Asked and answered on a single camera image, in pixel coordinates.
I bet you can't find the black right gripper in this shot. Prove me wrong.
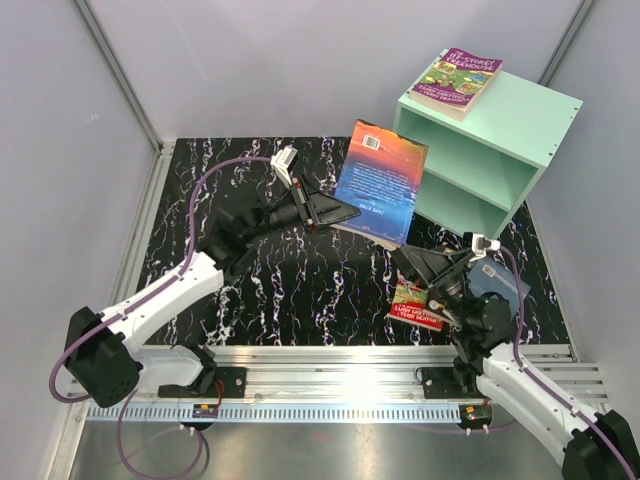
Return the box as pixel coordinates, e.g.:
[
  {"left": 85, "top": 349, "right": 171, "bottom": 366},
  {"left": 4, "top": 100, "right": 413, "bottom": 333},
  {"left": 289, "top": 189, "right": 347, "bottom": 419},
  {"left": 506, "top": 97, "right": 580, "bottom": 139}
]
[{"left": 385, "top": 244, "right": 474, "bottom": 329}]

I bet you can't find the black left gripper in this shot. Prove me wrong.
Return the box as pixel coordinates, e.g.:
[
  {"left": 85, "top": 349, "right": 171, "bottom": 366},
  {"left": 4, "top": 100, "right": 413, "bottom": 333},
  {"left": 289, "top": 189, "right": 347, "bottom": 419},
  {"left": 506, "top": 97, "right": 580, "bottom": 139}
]
[{"left": 243, "top": 172, "right": 361, "bottom": 243}]

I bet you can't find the blue orange sunset book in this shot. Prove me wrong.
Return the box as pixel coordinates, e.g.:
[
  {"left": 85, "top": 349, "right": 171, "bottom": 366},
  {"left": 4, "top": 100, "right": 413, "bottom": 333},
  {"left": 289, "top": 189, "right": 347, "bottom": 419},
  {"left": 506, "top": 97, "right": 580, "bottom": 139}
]
[{"left": 334, "top": 119, "right": 429, "bottom": 250}]

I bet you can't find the purple treehouse book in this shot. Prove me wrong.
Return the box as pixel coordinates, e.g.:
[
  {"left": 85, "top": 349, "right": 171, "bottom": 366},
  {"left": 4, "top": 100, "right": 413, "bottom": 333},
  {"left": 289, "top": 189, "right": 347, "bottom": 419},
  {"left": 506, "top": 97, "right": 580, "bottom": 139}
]
[{"left": 408, "top": 48, "right": 503, "bottom": 121}]

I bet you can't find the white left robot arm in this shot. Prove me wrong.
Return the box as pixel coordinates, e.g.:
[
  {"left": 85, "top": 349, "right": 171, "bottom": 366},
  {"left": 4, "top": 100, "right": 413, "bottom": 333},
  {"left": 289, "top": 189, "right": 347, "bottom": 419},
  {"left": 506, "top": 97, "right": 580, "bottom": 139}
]
[{"left": 64, "top": 176, "right": 360, "bottom": 408}]

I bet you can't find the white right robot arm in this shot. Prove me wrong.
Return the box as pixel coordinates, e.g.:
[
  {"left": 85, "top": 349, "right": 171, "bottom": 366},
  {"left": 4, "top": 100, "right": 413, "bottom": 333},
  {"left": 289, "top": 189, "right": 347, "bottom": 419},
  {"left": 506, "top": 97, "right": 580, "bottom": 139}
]
[{"left": 391, "top": 239, "right": 639, "bottom": 479}]

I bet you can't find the black paperback book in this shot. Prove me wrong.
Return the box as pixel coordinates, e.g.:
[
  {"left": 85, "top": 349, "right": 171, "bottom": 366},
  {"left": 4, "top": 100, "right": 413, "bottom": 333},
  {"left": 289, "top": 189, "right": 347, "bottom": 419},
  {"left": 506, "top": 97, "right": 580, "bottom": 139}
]
[{"left": 424, "top": 247, "right": 462, "bottom": 325}]

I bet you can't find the red treehouse book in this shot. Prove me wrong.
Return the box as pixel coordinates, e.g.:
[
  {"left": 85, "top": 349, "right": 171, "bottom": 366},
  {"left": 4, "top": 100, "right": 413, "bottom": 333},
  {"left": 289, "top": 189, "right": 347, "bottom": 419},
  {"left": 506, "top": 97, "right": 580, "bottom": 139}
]
[{"left": 388, "top": 275, "right": 445, "bottom": 332}]

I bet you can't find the dark blue paperback book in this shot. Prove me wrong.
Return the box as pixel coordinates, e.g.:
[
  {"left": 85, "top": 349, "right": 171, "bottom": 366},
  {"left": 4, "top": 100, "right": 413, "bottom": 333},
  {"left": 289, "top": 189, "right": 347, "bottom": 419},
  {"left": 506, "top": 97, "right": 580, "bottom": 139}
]
[{"left": 467, "top": 256, "right": 519, "bottom": 311}]

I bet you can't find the black marbled table mat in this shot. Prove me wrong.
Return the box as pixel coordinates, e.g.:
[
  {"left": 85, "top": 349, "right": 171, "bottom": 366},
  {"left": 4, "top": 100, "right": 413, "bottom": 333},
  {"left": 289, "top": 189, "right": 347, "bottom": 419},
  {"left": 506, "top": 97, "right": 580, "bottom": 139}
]
[{"left": 128, "top": 137, "right": 571, "bottom": 347}]

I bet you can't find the mint green wooden shelf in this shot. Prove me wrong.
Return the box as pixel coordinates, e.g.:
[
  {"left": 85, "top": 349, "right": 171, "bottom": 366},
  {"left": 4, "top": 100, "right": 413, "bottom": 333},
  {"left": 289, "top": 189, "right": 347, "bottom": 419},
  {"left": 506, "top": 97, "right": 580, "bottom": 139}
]
[{"left": 393, "top": 50, "right": 582, "bottom": 238}]

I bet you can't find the right control board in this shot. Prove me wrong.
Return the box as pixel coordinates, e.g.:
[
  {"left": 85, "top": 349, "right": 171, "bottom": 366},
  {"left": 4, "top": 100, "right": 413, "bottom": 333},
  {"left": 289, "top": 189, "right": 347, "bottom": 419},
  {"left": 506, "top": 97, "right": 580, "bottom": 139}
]
[{"left": 459, "top": 404, "right": 493, "bottom": 429}]

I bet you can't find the control board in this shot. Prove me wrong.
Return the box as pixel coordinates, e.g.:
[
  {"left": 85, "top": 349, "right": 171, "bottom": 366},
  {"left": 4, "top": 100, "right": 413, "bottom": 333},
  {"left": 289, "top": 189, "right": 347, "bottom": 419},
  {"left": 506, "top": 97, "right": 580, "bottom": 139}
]
[
  {"left": 459, "top": 404, "right": 493, "bottom": 429},
  {"left": 192, "top": 404, "right": 219, "bottom": 418}
]

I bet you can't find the left control board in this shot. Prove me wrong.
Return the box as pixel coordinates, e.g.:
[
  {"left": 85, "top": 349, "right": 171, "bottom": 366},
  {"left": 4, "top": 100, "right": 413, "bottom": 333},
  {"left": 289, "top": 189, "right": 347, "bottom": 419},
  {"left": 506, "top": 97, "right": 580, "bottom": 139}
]
[{"left": 192, "top": 404, "right": 219, "bottom": 418}]

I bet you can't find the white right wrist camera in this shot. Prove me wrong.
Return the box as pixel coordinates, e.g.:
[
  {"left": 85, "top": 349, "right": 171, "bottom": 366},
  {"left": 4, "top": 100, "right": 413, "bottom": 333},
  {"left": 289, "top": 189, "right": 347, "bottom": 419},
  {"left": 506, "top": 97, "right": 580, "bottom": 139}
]
[{"left": 463, "top": 232, "right": 501, "bottom": 258}]

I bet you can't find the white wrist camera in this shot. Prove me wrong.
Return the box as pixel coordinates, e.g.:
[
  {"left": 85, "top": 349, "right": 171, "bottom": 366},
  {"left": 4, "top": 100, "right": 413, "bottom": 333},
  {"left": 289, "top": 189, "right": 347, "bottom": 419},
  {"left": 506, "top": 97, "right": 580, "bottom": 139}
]
[
  {"left": 270, "top": 146, "right": 298, "bottom": 188},
  {"left": 463, "top": 232, "right": 501, "bottom": 258}
]

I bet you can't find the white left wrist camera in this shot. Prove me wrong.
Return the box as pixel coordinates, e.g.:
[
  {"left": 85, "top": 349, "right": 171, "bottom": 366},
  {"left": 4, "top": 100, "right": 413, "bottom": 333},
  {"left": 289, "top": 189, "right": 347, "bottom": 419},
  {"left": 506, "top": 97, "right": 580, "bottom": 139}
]
[{"left": 270, "top": 146, "right": 298, "bottom": 188}]

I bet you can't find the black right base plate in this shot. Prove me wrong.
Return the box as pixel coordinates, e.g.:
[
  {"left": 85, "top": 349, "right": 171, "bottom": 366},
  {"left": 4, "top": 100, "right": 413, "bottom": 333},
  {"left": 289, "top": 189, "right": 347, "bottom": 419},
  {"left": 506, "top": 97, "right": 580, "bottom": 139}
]
[{"left": 415, "top": 364, "right": 507, "bottom": 401}]

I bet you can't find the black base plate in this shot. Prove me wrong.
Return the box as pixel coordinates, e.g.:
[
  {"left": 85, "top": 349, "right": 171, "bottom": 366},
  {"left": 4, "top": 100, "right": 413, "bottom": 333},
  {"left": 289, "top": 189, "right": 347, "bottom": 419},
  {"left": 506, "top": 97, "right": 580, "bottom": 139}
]
[
  {"left": 415, "top": 364, "right": 507, "bottom": 401},
  {"left": 157, "top": 366, "right": 249, "bottom": 400}
]

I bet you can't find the aluminium mounting rail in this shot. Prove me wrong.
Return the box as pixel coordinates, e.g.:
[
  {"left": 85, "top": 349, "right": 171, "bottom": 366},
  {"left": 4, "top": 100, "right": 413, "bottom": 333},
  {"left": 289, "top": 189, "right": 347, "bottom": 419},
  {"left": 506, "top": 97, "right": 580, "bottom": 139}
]
[{"left": 69, "top": 344, "right": 609, "bottom": 405}]

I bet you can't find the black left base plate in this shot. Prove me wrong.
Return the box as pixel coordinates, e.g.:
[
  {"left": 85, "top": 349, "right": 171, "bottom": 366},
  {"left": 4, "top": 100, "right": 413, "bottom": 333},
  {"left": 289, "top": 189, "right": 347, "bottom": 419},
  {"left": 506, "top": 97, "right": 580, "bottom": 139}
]
[{"left": 157, "top": 366, "right": 249, "bottom": 400}]

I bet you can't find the white slotted cable duct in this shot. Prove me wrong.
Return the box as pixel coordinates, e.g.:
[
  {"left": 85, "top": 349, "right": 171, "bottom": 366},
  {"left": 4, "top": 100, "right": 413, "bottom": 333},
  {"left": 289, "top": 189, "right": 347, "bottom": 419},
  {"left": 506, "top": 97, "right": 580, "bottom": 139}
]
[{"left": 88, "top": 402, "right": 461, "bottom": 424}]

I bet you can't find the right aluminium frame post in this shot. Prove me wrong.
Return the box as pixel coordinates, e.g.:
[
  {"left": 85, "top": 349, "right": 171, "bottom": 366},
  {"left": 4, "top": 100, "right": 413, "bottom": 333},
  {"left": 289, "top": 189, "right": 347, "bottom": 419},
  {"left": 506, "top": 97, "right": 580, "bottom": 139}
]
[{"left": 537, "top": 0, "right": 599, "bottom": 87}]

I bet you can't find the aluminium frame post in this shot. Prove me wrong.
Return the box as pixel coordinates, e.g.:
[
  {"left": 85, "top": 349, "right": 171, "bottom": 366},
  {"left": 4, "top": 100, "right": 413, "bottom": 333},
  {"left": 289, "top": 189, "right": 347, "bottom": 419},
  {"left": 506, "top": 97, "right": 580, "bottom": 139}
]
[
  {"left": 71, "top": 0, "right": 163, "bottom": 155},
  {"left": 537, "top": 0, "right": 599, "bottom": 87}
]

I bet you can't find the left aluminium frame post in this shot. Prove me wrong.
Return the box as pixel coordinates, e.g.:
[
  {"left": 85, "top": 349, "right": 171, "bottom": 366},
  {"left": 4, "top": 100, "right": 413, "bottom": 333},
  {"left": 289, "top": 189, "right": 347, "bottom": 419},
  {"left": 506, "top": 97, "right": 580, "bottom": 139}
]
[{"left": 71, "top": 0, "right": 163, "bottom": 155}]

